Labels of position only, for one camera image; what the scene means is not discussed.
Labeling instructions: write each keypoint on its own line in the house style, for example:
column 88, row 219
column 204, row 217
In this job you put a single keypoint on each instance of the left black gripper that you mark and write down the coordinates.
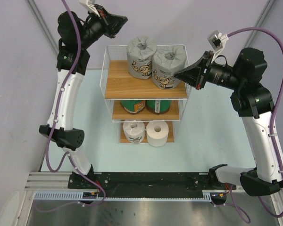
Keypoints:
column 111, row 23

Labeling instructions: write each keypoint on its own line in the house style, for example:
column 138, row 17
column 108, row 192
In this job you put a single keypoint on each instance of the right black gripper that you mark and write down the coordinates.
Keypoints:
column 194, row 74

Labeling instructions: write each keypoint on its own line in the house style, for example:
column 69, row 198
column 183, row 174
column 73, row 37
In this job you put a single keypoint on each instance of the grey roll front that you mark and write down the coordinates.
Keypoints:
column 166, row 62

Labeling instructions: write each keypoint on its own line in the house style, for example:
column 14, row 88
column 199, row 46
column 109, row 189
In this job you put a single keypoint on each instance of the grey roll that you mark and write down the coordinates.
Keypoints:
column 166, row 62
column 140, row 52

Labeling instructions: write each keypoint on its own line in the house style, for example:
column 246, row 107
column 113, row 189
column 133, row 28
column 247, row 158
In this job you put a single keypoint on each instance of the grey roll back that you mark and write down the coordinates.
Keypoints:
column 140, row 52

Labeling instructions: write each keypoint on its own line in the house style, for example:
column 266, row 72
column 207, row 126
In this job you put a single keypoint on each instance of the white wire wooden shelf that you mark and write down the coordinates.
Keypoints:
column 117, row 84

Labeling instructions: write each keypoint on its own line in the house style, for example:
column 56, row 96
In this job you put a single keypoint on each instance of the unwrapped white paper roll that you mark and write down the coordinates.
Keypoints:
column 157, row 133

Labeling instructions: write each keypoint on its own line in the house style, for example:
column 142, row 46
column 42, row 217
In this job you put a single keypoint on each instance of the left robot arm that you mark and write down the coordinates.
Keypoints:
column 76, row 36

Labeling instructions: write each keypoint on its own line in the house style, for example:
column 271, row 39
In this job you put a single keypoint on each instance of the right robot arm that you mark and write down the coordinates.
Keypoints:
column 254, row 104

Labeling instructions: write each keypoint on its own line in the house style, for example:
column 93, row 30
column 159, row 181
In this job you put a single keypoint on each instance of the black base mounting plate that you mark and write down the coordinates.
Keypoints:
column 153, row 185

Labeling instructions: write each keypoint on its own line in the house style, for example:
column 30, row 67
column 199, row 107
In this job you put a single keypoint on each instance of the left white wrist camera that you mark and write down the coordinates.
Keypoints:
column 89, row 5

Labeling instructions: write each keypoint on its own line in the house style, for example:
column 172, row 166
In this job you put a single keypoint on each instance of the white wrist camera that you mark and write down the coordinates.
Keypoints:
column 89, row 5
column 218, row 41

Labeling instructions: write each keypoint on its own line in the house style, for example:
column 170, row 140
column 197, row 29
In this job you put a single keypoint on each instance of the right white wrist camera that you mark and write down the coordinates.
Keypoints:
column 218, row 41

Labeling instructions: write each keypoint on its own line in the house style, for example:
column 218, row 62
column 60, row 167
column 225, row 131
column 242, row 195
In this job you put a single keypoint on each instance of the aluminium frame rail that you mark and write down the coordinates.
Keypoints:
column 47, row 181

